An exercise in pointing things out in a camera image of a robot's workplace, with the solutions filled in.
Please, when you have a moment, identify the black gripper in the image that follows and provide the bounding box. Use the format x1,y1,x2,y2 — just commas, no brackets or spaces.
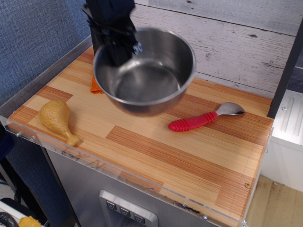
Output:
82,0,143,67

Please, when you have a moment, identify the red handled metal spoon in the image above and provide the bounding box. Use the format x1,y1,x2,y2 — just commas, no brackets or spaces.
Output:
168,102,245,132

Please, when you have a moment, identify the black vertical post right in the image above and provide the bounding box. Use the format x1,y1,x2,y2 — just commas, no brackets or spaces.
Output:
267,21,303,119

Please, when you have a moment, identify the yellow object bottom left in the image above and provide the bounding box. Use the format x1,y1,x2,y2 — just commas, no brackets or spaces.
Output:
18,216,42,227

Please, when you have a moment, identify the black vertical post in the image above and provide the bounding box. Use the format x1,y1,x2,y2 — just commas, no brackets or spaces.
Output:
90,26,103,54
267,21,303,119

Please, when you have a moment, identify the steel cabinet control panel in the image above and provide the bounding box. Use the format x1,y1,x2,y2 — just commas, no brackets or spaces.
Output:
99,190,158,227

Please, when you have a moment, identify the orange cloth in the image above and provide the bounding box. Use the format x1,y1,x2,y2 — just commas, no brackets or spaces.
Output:
90,74,104,94

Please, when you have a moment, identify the black vertical post left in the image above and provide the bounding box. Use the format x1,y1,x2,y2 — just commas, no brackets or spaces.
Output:
90,26,103,54

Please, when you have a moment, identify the white appliance at right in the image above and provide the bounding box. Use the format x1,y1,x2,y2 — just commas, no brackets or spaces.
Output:
260,90,303,191

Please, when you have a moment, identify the stainless steel pan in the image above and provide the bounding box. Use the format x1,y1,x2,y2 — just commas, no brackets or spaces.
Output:
93,27,196,116

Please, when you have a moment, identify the plastic chicken drumstick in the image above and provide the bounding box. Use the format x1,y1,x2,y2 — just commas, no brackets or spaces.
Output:
38,100,80,146

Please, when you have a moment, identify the clear acrylic table guard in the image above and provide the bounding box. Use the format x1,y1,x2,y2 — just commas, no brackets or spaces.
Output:
1,108,272,227

